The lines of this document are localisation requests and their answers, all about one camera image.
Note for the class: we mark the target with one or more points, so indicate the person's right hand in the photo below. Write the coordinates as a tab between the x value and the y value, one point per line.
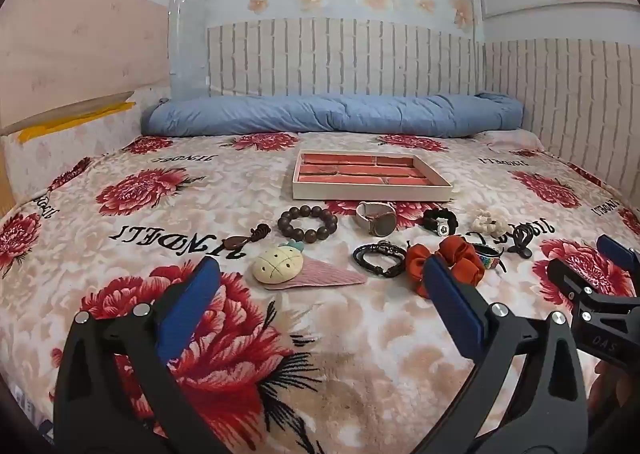
607	386

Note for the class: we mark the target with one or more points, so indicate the colourful patterned bangle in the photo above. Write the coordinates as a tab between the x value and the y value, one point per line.
492	261

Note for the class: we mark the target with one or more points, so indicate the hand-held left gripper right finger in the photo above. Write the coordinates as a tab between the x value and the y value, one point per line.
452	304

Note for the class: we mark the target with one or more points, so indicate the light wooden headboard panel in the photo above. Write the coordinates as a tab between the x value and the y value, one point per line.
75	44

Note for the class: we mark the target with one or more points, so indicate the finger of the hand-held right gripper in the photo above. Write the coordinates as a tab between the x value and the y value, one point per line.
567	279
614	250

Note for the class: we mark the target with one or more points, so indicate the orange scrunchie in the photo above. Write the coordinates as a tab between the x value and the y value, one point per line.
462	254

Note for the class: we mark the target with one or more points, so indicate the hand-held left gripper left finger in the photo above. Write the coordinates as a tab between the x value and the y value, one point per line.
192	304

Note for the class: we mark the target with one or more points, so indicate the beige tray with brick lining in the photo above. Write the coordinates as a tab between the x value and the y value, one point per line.
350	191

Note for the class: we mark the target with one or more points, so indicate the rolled blue quilt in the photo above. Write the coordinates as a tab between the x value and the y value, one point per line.
325	114

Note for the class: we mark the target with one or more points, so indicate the clear plastic sheet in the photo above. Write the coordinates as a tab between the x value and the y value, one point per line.
187	34

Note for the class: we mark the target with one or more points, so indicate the black hair claw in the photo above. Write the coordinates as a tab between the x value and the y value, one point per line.
520	236

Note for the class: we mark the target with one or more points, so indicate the black scrunchie with charm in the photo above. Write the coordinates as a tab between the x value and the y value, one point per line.
430	219

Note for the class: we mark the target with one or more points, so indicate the cream scrunchie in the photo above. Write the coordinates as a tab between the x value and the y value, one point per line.
482	222

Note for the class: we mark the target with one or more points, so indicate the yellow tape strip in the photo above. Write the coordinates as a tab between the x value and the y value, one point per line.
75	119

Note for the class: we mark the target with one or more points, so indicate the floral printed blanket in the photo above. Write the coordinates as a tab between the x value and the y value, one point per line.
350	334

